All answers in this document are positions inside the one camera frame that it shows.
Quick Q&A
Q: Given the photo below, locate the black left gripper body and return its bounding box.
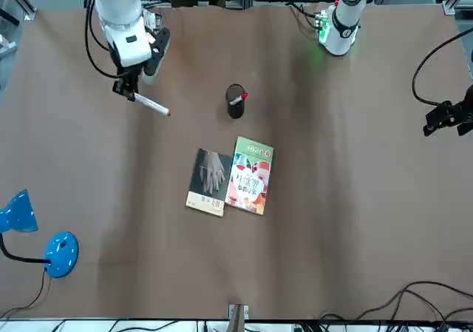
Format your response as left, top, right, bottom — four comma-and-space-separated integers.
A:
452, 87, 473, 126

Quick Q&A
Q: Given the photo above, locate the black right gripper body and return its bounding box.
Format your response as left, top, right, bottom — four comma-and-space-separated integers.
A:
117, 64, 143, 89

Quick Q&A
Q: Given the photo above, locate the dark grey book hand print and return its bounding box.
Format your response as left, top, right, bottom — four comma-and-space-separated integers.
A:
186, 148, 234, 217

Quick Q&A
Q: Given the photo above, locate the colourful green red book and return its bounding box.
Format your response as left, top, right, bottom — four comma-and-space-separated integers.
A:
224, 135, 276, 216

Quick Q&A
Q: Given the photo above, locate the black mesh pen holder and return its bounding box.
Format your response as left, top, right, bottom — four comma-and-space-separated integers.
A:
225, 84, 248, 121

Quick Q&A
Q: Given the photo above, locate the blue desk lamp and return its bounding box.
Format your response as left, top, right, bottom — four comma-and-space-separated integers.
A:
0, 189, 79, 278

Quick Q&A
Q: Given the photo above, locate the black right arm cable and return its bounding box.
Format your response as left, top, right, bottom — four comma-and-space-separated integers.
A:
84, 0, 129, 80

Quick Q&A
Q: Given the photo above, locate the black table edge cable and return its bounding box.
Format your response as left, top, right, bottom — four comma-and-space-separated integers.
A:
319, 281, 473, 325

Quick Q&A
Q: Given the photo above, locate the black base cable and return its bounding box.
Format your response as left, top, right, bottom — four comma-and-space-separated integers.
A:
286, 0, 322, 30

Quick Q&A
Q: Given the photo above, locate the thin black lamp cable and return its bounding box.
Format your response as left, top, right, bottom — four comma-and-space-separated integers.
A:
0, 268, 51, 318

